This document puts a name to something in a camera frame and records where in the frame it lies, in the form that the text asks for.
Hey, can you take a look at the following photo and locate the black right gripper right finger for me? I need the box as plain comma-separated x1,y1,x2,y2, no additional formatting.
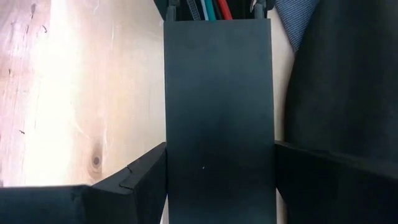
275,140,398,224

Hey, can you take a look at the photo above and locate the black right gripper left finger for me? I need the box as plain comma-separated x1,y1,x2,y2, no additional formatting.
0,142,168,224

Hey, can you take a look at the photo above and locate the black glove with grey cuff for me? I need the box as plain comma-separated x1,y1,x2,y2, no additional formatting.
275,0,398,171

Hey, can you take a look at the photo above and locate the black duct cover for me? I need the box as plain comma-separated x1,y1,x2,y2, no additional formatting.
164,17,277,224

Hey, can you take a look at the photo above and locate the black slotted cable duct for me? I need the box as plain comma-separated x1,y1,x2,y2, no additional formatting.
154,0,276,21

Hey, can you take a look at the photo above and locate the bundle of coloured cables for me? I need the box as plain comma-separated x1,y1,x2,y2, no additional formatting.
216,0,234,21

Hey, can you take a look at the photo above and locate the black zip tie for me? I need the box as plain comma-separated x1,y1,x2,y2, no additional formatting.
186,0,201,21

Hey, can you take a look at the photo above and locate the green cable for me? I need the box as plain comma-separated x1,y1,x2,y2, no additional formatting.
204,0,217,21

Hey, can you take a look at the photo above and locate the white cable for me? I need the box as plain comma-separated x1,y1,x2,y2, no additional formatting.
200,0,210,21

